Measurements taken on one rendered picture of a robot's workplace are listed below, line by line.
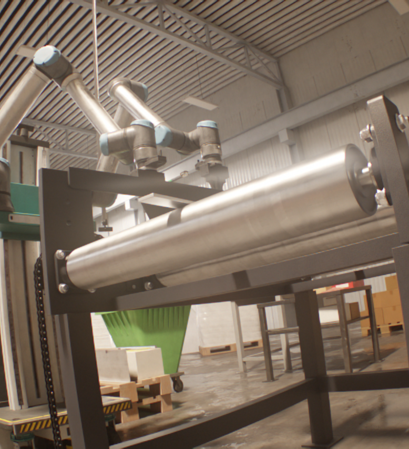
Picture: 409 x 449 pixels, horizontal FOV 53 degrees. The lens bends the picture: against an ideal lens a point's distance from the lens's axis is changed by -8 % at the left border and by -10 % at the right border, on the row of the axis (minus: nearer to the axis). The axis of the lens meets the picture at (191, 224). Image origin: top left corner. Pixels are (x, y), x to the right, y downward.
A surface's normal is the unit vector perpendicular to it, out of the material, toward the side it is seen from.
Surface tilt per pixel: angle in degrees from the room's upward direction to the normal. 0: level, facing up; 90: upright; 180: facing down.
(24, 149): 90
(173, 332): 101
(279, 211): 115
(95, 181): 90
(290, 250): 132
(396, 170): 90
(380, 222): 126
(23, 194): 90
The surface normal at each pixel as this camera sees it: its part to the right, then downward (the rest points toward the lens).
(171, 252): -0.50, 0.53
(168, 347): 0.59, -0.06
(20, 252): 0.75, -0.23
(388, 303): -0.69, -0.07
